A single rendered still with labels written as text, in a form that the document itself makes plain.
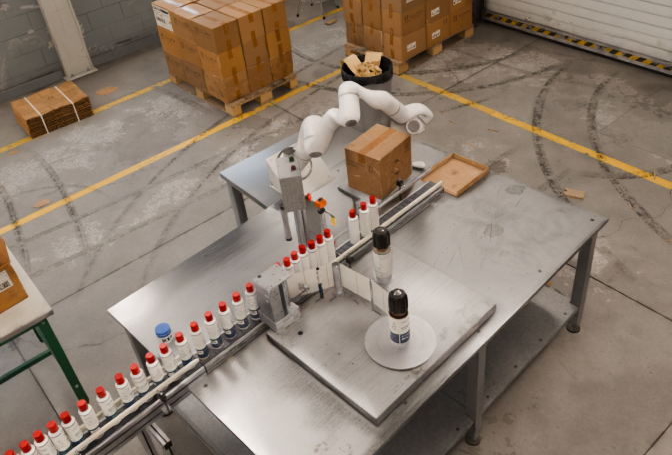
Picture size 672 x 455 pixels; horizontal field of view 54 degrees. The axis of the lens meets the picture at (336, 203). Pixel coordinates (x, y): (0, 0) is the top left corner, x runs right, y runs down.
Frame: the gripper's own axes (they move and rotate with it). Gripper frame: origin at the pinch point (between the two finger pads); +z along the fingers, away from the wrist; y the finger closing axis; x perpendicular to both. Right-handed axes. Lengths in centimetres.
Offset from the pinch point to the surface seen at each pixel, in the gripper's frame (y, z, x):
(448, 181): 37.3, 4.1, -2.3
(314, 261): 31, -80, -69
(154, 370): 31, -145, -129
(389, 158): 8.1, -19.5, -21.3
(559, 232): 85, -32, 36
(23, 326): -14, -100, -210
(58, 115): -188, 206, -312
